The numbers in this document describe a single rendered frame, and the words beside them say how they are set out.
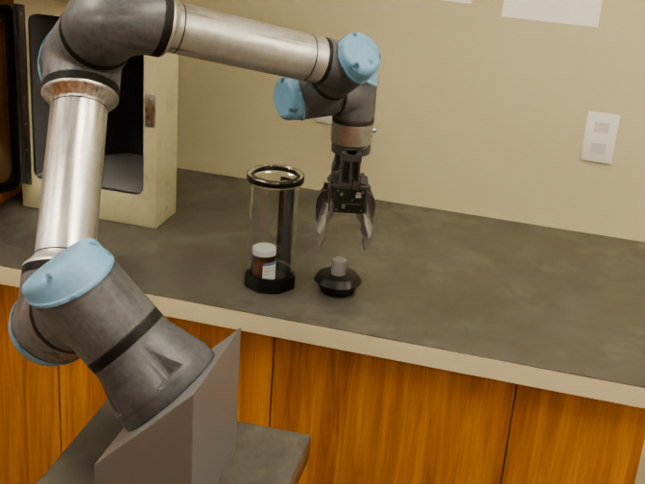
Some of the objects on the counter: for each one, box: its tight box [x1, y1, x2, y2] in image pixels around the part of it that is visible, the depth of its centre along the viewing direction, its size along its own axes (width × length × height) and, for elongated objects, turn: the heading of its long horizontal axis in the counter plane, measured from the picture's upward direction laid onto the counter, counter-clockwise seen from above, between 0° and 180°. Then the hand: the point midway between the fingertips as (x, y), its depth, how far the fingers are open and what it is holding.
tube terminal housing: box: [13, 0, 179, 229], centre depth 221 cm, size 25×32×77 cm
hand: (342, 241), depth 195 cm, fingers open, 8 cm apart
